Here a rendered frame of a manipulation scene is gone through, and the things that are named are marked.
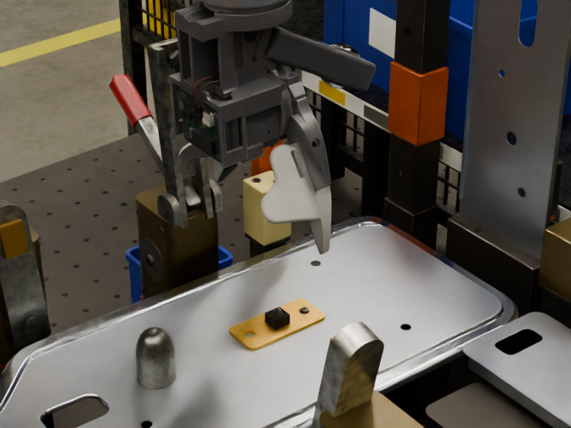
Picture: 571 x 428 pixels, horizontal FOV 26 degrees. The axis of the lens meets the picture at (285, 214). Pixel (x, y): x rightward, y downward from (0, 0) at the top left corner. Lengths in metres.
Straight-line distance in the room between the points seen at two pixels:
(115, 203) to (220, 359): 0.87
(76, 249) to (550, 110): 0.86
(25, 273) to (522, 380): 0.44
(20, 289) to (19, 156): 2.50
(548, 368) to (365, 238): 0.25
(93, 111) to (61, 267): 2.10
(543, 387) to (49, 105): 2.99
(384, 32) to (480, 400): 0.53
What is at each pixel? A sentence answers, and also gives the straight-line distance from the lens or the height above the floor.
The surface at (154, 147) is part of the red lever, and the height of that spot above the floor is 1.10.
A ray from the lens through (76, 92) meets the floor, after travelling 3.97.
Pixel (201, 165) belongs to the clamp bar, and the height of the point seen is 1.10.
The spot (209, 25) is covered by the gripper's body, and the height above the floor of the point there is 1.31.
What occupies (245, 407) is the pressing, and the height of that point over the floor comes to 1.00.
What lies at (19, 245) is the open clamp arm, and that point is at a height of 1.08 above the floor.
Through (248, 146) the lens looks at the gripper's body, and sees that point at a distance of 0.95.
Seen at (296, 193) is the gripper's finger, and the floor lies 1.17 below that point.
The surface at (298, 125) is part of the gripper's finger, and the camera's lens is 0.95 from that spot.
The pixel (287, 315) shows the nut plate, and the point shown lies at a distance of 1.09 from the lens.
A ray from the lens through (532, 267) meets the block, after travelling 1.21.
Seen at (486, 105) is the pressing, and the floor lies 1.13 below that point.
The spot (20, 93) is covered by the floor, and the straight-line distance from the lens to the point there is 4.00.
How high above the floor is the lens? 1.64
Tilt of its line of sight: 30 degrees down
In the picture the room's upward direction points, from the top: straight up
